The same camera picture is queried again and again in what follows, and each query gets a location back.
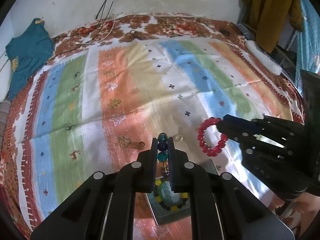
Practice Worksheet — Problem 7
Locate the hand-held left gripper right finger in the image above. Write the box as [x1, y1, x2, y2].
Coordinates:
[168, 137, 296, 240]

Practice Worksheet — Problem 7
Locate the striped colourful cloth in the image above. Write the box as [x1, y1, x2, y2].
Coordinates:
[14, 39, 304, 232]

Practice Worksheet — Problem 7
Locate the teal garment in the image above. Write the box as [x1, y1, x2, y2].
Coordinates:
[5, 18, 55, 102]

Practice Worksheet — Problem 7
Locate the white oblong object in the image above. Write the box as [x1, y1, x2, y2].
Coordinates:
[244, 40, 283, 76]

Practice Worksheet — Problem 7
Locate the light blue bead bracelet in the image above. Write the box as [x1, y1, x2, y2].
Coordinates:
[157, 181, 179, 203]

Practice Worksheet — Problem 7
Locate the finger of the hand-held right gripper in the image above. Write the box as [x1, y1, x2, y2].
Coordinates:
[219, 114, 305, 153]
[217, 127, 308, 201]

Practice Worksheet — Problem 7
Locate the red bead bracelet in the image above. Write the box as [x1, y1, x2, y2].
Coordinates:
[197, 117, 229, 157]

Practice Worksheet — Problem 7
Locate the teal patterned curtain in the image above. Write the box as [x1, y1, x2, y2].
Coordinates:
[294, 0, 320, 91]

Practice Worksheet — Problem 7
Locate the mustard hanging cloth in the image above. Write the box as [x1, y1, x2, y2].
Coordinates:
[241, 0, 305, 55]

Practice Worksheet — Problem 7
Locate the colourful striped bedsheet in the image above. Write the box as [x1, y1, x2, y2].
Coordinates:
[0, 12, 308, 240]

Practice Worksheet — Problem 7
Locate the multicoloured glass bead bracelet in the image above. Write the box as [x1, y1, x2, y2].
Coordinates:
[157, 133, 172, 178]

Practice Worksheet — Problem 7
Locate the yellow and black bead bracelet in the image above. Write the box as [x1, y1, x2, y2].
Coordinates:
[152, 178, 191, 211]

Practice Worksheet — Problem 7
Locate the striped brown cushion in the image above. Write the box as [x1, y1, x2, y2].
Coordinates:
[0, 100, 11, 143]

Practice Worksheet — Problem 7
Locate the grey metal bed frame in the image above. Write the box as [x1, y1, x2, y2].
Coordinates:
[236, 22, 258, 42]

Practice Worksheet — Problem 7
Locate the silver metal tin box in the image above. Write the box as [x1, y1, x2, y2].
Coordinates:
[146, 158, 221, 227]

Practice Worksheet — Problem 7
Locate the person's right forearm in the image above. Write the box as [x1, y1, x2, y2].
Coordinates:
[271, 193, 320, 231]

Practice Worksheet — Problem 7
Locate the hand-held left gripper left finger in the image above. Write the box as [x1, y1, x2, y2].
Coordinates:
[30, 137, 160, 240]

